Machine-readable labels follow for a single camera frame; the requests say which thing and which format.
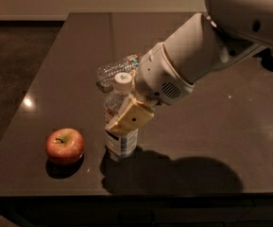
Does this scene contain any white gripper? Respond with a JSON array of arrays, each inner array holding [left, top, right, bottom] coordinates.
[[105, 43, 194, 136]]

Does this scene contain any blue labelled plastic water bottle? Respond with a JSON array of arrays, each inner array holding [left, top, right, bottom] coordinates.
[[104, 72, 138, 161]]

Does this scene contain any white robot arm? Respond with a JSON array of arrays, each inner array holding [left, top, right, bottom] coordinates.
[[106, 0, 273, 136]]

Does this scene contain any clear plastic bottle lying down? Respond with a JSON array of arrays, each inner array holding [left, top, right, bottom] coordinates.
[[96, 54, 142, 88]]

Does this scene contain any red apple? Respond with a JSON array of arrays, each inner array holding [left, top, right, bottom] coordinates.
[[45, 128, 84, 166]]

